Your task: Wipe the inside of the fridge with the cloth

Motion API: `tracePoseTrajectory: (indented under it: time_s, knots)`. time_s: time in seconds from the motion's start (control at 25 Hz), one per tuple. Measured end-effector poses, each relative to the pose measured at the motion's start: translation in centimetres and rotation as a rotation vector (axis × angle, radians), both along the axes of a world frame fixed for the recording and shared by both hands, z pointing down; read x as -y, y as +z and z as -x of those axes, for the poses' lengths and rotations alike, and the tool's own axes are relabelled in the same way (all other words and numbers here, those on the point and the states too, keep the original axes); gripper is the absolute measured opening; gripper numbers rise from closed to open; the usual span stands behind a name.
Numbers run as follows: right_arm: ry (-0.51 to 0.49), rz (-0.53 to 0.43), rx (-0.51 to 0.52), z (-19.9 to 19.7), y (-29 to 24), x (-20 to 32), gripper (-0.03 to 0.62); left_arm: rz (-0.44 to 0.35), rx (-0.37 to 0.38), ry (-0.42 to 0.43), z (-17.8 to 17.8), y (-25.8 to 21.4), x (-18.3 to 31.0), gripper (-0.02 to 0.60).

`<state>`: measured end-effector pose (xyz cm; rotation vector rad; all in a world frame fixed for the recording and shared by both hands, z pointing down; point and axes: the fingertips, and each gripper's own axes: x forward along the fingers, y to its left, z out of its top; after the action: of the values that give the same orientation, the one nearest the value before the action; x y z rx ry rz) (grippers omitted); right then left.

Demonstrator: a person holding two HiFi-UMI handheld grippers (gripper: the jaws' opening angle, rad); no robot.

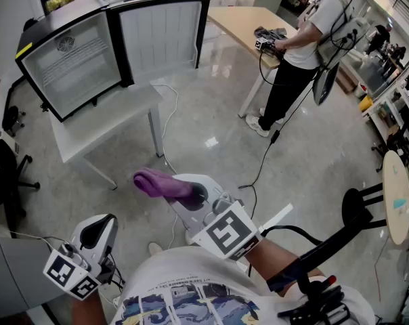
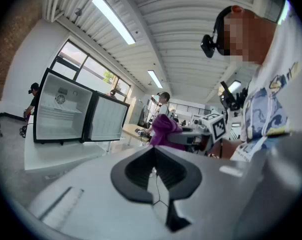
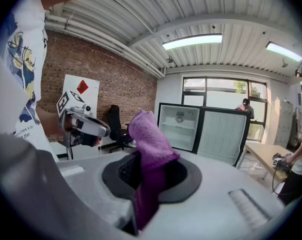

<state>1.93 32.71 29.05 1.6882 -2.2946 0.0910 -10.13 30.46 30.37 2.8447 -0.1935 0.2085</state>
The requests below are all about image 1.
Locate dark folded cloth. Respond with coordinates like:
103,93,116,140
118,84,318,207
254,26,288,40

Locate black round stool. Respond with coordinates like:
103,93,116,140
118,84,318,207
2,105,26,137

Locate person's left forearm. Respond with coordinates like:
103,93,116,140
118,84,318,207
70,288,102,325

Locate white plastic grid rack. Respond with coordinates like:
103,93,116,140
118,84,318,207
41,37,109,84

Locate purple cleaning cloth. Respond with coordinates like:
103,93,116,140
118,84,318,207
133,167,195,204

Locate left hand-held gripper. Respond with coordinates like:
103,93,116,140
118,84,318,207
43,213,119,301

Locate long black floor cable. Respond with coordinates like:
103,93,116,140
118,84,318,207
238,51,319,190

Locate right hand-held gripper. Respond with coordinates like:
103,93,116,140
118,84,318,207
167,173,265,262

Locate person's right forearm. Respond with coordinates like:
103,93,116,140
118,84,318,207
243,238,327,296

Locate person's white printed t-shirt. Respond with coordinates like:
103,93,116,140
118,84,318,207
111,246,376,325

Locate yellow container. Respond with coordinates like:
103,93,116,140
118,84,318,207
358,95,374,113

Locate thin white gripper cable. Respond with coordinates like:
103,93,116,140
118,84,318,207
9,231,62,250

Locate black slatted chair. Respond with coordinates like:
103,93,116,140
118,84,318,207
341,183,388,232

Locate black mini fridge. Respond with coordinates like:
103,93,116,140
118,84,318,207
14,0,212,123

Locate white rectangular table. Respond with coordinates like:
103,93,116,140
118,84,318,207
49,82,165,192

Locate white storage shelving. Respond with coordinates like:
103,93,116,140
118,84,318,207
360,54,409,186

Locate black armrest office chair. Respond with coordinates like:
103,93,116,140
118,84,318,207
0,139,41,223

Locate thick black cable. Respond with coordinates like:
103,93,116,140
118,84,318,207
262,225,323,246

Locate grey backpack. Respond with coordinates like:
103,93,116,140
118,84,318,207
311,15,371,107

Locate round light wooden table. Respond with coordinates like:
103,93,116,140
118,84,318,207
382,150,409,246

